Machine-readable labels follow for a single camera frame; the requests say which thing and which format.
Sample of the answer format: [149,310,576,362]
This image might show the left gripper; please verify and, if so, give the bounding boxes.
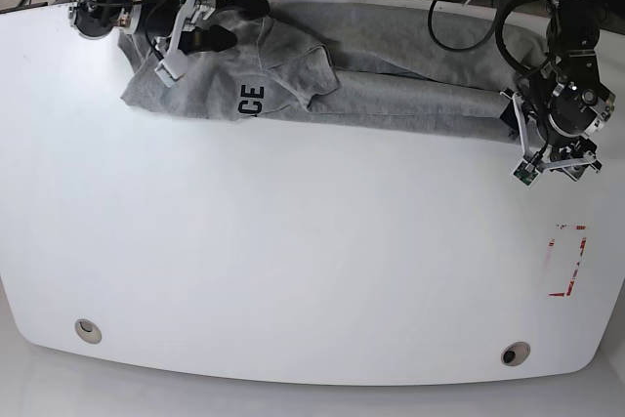
[499,88,602,178]

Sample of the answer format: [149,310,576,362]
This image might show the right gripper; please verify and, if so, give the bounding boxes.
[146,0,270,64]

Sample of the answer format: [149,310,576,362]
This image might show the grey t-shirt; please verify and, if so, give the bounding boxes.
[118,1,520,143]

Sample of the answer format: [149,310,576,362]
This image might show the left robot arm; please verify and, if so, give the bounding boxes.
[473,0,624,187]

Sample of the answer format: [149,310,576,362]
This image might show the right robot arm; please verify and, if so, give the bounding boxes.
[69,0,270,63]

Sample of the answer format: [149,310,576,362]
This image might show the red tape rectangle marking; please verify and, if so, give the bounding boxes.
[543,225,589,298]

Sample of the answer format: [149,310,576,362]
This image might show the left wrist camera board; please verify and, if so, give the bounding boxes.
[512,159,541,188]

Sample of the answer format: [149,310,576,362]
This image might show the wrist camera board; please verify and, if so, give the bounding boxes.
[154,50,189,88]
[512,159,541,188]

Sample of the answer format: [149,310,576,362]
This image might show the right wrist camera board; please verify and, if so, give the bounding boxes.
[154,50,189,88]

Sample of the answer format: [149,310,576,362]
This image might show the right table cable grommet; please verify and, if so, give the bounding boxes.
[501,342,531,367]

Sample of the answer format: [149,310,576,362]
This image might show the table cable grommet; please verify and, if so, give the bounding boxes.
[501,342,531,367]
[74,319,103,345]

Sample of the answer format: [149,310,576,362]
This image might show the left table cable grommet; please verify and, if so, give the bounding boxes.
[74,319,103,345]

